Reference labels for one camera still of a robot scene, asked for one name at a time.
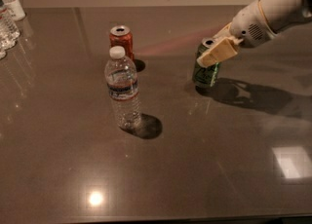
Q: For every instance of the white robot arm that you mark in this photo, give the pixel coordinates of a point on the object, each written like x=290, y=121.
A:
x=287, y=13

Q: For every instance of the clear water bottle left edge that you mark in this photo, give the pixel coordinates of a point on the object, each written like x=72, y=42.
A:
x=9, y=32

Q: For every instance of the white labelled bottle far left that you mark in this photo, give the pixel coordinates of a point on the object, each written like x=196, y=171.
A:
x=15, y=9

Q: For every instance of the orange soda can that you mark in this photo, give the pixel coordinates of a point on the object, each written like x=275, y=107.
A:
x=121, y=35

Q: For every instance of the clear water bottle white cap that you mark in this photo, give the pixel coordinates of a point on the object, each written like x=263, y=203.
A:
x=121, y=79

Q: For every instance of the green soda can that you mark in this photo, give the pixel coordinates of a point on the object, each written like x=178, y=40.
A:
x=205, y=77

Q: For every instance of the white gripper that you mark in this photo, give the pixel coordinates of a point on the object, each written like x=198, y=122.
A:
x=249, y=25

